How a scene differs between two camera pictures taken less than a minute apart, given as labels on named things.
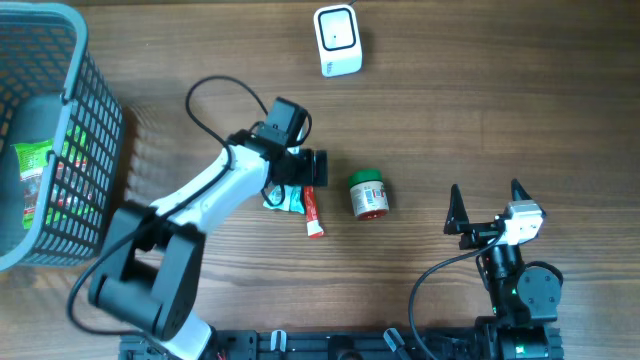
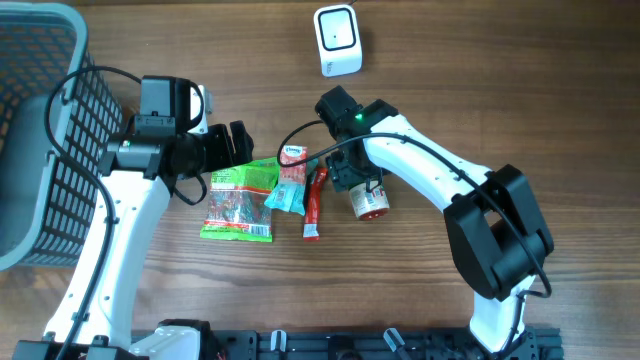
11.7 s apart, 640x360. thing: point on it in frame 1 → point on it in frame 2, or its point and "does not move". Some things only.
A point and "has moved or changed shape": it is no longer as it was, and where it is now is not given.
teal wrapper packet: (286, 197) does not move
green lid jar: (369, 194) does not move
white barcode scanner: (338, 40) does not move
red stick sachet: (314, 228) has moved or changed shape
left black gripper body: (302, 170) → (215, 151)
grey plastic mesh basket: (51, 89) does not move
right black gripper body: (479, 233) → (351, 171)
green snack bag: (32, 157) → (239, 206)
